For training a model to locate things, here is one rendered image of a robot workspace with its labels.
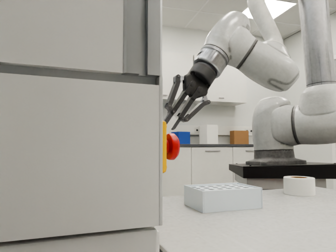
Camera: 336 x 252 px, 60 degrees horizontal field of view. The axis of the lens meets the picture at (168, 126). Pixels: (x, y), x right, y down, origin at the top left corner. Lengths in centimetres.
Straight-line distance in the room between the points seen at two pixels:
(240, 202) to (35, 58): 42
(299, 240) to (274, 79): 56
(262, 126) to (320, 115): 21
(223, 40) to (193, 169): 318
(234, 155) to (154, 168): 393
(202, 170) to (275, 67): 320
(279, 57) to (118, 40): 66
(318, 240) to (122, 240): 25
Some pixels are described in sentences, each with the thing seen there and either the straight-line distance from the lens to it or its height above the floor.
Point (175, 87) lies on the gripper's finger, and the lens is 80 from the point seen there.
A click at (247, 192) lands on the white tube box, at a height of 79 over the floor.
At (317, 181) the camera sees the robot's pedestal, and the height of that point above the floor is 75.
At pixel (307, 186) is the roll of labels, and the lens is 76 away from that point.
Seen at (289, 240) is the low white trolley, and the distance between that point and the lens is 41.
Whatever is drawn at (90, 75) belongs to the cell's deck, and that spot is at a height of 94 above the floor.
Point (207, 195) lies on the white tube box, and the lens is 52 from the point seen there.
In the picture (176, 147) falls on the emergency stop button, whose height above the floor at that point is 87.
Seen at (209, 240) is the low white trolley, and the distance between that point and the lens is 39.
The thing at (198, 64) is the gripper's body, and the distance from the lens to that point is 84.
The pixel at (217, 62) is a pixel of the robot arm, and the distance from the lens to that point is 84.
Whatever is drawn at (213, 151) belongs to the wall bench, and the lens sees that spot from 405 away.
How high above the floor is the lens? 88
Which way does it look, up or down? 4 degrees up
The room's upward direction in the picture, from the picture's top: straight up
